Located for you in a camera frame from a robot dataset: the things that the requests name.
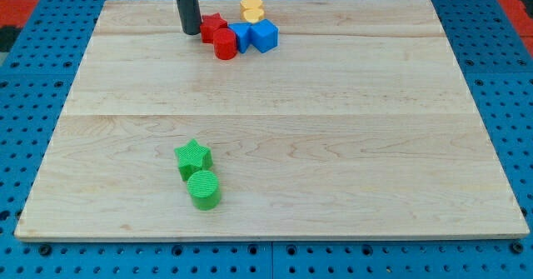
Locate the green star block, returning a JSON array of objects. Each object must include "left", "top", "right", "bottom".
[{"left": 174, "top": 139, "right": 213, "bottom": 182}]

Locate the red star block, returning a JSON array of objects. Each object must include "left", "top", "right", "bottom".
[{"left": 200, "top": 12, "right": 227, "bottom": 43}]

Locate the green cylinder block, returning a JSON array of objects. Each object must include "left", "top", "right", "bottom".
[{"left": 187, "top": 171, "right": 222, "bottom": 211}]

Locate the light wooden board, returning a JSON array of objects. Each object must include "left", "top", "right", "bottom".
[{"left": 15, "top": 0, "right": 530, "bottom": 242}]

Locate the red cylinder block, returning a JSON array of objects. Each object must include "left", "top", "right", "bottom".
[{"left": 212, "top": 28, "right": 237, "bottom": 60}]

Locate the blue cube block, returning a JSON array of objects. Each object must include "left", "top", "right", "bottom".
[{"left": 250, "top": 19, "right": 279, "bottom": 53}]

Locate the blue triangle block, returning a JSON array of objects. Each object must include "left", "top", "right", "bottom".
[{"left": 228, "top": 22, "right": 252, "bottom": 53}]

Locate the yellow cylinder block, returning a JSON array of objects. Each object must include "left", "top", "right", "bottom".
[{"left": 241, "top": 8, "right": 265, "bottom": 24}]

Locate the yellow hexagon block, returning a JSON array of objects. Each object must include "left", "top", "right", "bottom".
[{"left": 240, "top": 0, "right": 263, "bottom": 12}]

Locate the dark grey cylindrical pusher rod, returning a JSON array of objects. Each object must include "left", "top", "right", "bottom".
[{"left": 176, "top": 0, "right": 202, "bottom": 35}]

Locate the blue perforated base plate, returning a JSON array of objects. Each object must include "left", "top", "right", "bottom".
[{"left": 1, "top": 0, "right": 532, "bottom": 278}]

